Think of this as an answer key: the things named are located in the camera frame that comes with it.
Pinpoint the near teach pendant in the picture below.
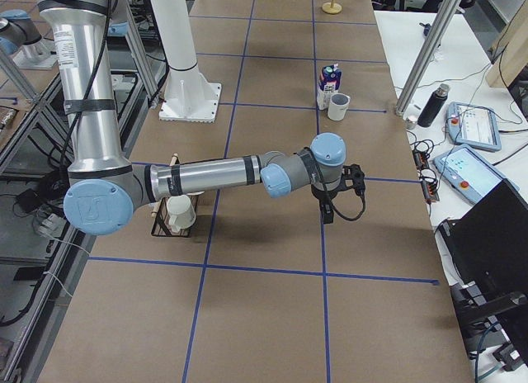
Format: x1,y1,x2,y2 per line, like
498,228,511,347
432,144,507,205

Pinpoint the white camera mast base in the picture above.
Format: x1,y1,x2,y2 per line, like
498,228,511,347
150,0,222,123

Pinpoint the black orange power strip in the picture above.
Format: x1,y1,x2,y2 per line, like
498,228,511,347
412,147,440,205

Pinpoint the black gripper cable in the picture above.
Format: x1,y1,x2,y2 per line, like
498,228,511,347
329,188,367,222

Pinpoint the teach pendant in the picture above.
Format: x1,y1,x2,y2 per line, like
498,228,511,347
446,102,502,152
432,144,507,205

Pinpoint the black monitor stand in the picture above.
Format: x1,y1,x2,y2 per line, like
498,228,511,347
450,282,527,371

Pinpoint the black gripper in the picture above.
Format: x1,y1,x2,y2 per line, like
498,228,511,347
311,184,350,224

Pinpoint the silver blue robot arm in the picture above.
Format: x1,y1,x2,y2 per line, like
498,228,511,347
38,0,364,235

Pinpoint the black water bottle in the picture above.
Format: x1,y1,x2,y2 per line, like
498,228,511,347
417,83,450,128

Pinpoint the white ribbed HOME mug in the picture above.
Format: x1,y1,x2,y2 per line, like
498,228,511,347
327,92,351,121

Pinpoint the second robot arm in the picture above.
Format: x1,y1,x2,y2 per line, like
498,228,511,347
1,9,57,70

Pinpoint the aluminium profile post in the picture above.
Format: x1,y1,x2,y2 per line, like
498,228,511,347
394,0,461,116

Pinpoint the far teach pendant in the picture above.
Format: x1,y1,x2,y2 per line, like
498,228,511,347
446,102,502,152

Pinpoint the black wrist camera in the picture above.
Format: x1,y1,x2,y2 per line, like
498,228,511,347
342,163,365,196

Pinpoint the black laptop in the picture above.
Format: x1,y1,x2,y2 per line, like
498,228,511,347
439,179,527,296

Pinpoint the white plain mug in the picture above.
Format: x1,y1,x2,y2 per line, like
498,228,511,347
166,195,196,233

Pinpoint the blue white milk carton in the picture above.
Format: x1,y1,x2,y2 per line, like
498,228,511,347
316,64,342,111

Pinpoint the wooden stand with round base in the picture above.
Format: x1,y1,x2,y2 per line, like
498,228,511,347
322,0,342,15

